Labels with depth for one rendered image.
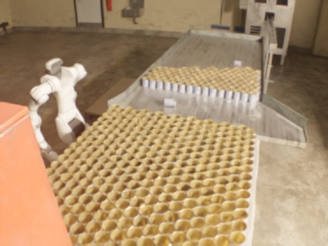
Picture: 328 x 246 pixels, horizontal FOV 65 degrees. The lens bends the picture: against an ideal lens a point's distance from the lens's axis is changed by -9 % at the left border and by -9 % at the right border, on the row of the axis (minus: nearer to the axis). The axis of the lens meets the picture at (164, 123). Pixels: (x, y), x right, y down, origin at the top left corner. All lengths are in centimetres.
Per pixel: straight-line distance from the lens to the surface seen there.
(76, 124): 231
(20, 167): 33
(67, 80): 222
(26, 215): 36
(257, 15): 684
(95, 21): 977
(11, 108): 33
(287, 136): 216
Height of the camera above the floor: 220
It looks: 32 degrees down
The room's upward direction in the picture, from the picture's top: straight up
